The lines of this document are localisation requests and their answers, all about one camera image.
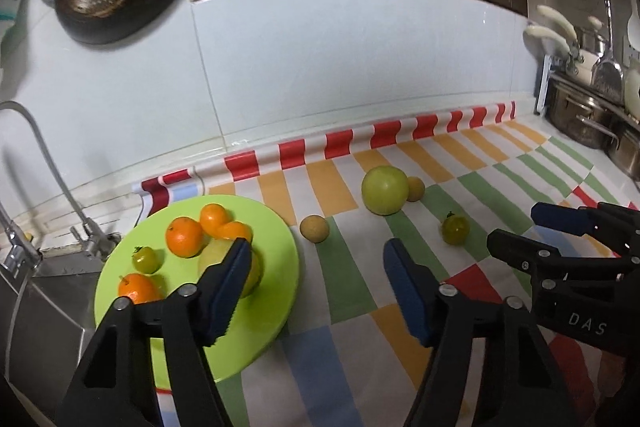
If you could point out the white rice paddle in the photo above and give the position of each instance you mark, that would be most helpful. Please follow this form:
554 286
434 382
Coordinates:
635 27

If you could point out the white jug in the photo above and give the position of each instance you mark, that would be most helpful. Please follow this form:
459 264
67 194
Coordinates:
634 87

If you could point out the yellow-green apple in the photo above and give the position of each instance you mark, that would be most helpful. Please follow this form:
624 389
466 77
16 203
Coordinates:
215 254

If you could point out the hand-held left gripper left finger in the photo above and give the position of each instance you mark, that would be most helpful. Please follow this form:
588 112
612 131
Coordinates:
227 292

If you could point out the small tan longan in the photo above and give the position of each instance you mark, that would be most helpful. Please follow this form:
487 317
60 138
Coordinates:
416 188
314 228

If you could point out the steel sink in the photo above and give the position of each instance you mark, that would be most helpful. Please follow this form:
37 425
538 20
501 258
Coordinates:
40 332

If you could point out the orange tangerine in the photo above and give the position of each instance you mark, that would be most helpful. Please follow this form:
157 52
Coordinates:
137 288
215 217
184 236
234 231

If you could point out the white blue cutting board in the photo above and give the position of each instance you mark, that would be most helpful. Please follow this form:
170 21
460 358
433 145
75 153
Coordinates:
542 82

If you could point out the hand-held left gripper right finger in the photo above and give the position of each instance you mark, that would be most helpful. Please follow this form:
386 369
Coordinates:
407 292

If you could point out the small green tomato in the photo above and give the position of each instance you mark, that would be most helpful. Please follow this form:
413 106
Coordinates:
455 228
146 259

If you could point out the green plate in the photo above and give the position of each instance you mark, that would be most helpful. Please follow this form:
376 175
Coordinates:
270 257

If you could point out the steel spatula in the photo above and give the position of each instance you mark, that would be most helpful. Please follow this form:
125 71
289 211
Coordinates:
607 74

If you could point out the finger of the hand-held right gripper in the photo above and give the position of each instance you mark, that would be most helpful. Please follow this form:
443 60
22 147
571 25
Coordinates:
520 252
560 217

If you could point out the chrome pull-down faucet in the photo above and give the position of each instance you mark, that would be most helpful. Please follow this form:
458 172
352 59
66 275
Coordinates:
12 249

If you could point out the colourful striped tablecloth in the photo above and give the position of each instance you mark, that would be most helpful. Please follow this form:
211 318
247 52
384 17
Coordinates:
350 287

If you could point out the slim gooseneck faucet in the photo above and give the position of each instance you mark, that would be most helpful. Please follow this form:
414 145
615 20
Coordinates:
50 157

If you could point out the steel pot with lid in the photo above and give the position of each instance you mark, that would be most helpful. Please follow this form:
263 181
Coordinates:
592 44

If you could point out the large green apple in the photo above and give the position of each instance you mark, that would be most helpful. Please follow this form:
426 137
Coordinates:
384 189

